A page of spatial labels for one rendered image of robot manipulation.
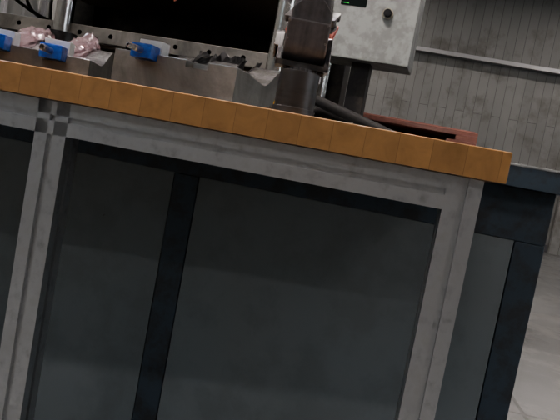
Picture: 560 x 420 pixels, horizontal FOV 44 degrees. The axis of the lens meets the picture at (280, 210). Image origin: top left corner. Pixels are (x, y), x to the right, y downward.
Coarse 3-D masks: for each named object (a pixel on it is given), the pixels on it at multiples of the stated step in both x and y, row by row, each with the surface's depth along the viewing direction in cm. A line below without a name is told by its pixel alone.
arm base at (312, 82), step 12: (288, 72) 105; (300, 72) 104; (312, 72) 106; (288, 84) 105; (300, 84) 104; (312, 84) 105; (276, 96) 107; (288, 96) 105; (300, 96) 104; (312, 96) 106; (276, 108) 105; (288, 108) 104; (300, 108) 104; (312, 108) 107
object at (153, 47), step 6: (132, 42) 134; (138, 42) 134; (144, 42) 138; (150, 42) 137; (156, 42) 137; (162, 42) 137; (132, 48) 130; (138, 48) 131; (144, 48) 133; (150, 48) 133; (156, 48) 135; (162, 48) 137; (168, 48) 140; (132, 54) 134; (138, 54) 134; (144, 54) 133; (150, 54) 133; (156, 54) 136; (162, 54) 138; (150, 60) 136; (156, 60) 136
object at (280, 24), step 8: (280, 0) 206; (288, 0) 205; (296, 0) 206; (280, 8) 206; (288, 8) 205; (72, 16) 300; (280, 16) 205; (280, 24) 206; (272, 32) 207; (272, 40) 207; (272, 48) 206; (272, 64) 206; (328, 72) 273; (320, 88) 272; (320, 96) 273
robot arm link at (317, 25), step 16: (304, 0) 105; (320, 0) 105; (304, 16) 106; (320, 16) 106; (288, 32) 106; (304, 32) 106; (320, 32) 106; (288, 48) 106; (304, 48) 106; (320, 48) 106; (320, 64) 107
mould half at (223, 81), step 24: (120, 48) 138; (120, 72) 138; (144, 72) 137; (168, 72) 136; (192, 72) 134; (216, 72) 133; (240, 72) 134; (264, 72) 160; (216, 96) 133; (240, 96) 137; (264, 96) 153
